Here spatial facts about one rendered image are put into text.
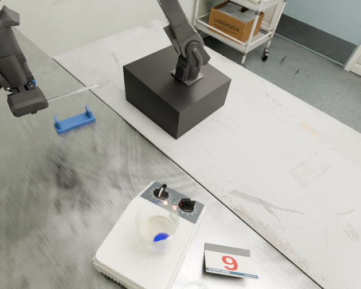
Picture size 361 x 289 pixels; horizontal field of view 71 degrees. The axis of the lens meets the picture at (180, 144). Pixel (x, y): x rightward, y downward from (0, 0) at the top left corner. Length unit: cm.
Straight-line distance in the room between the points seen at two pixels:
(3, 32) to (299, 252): 67
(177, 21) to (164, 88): 16
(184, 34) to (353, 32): 272
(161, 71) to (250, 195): 38
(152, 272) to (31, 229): 27
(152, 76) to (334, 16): 271
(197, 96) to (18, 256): 50
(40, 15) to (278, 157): 158
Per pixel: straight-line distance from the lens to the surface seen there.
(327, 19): 324
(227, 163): 64
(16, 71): 58
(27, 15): 183
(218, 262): 51
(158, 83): 66
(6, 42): 55
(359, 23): 317
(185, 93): 64
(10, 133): 76
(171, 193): 53
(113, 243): 44
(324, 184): 72
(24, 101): 54
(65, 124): 71
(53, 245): 56
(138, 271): 43
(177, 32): 58
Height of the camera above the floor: 140
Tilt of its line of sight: 50 degrees down
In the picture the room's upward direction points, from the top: 8 degrees clockwise
